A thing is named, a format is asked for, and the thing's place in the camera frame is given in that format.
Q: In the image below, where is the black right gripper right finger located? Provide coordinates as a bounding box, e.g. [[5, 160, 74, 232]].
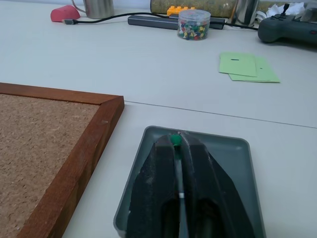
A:
[[181, 135, 256, 238]]

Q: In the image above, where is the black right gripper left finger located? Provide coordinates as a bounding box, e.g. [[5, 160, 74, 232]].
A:
[[128, 134, 183, 238]]

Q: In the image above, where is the green pushpin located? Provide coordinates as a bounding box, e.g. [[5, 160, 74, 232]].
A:
[[170, 133, 183, 149]]

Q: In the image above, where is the grey plastic tray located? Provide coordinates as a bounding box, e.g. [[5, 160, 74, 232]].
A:
[[113, 125, 267, 238]]

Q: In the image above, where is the green paper note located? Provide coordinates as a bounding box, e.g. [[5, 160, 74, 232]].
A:
[[228, 57, 281, 83], [218, 52, 258, 78]]

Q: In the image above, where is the clear jar of pushpins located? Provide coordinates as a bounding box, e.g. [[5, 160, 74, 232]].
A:
[[177, 9, 211, 42]]

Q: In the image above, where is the wood-framed cork board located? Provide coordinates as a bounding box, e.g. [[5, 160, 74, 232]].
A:
[[0, 82, 125, 238]]

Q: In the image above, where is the dark grey usb hub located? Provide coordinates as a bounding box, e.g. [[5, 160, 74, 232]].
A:
[[127, 14, 226, 30]]

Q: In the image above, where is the dark grey remote controller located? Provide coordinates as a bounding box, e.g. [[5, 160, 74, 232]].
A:
[[258, 3, 317, 46]]

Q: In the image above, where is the orange toy brick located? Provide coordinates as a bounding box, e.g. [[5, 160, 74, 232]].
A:
[[166, 6, 196, 17]]

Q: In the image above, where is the steel cup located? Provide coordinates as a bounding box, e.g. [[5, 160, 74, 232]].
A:
[[234, 0, 260, 27]]

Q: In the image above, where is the steel mug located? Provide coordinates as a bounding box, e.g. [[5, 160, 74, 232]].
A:
[[71, 0, 115, 20]]

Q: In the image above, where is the speckled cork roll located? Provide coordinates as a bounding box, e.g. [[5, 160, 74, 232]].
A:
[[150, 0, 283, 18]]

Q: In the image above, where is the crumpled white paper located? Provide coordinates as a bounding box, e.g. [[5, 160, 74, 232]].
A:
[[255, 3, 306, 23]]

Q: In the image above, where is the red computer mouse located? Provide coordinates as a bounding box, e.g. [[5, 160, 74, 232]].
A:
[[50, 4, 81, 23]]

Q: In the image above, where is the black usb cable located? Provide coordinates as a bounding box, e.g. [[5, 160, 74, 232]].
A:
[[62, 12, 169, 26]]

